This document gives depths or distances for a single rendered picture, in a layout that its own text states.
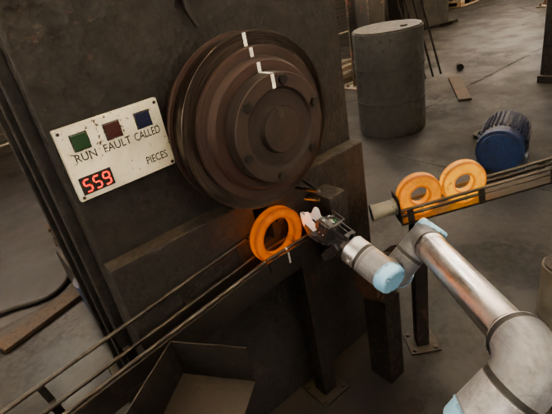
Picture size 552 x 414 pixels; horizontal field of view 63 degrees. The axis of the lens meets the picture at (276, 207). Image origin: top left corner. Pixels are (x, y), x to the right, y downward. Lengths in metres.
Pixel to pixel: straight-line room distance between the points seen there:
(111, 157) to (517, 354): 0.96
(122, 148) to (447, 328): 1.53
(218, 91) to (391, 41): 2.83
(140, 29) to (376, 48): 2.83
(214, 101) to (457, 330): 1.46
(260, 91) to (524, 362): 0.77
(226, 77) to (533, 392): 0.88
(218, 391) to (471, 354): 1.16
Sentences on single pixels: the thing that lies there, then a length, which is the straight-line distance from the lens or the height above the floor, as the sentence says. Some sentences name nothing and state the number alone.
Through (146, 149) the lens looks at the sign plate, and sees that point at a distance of 1.21.
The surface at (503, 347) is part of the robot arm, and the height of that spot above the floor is 0.81.
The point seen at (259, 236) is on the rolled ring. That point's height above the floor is 0.79.
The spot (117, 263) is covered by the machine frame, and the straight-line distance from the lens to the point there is 1.25.
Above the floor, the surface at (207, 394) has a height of 0.60.
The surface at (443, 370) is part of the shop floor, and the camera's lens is 1.96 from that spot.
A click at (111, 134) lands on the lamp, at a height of 1.19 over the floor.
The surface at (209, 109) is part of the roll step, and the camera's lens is 1.10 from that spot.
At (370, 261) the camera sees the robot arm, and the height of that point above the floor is 0.72.
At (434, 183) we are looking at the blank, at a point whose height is 0.74.
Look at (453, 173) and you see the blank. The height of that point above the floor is 0.77.
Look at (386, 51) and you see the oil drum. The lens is 3.84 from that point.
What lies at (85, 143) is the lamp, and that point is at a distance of 1.15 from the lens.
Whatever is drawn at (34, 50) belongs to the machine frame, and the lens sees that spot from 1.13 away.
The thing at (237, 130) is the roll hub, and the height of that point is 1.16.
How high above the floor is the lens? 1.47
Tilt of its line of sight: 28 degrees down
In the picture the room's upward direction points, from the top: 11 degrees counter-clockwise
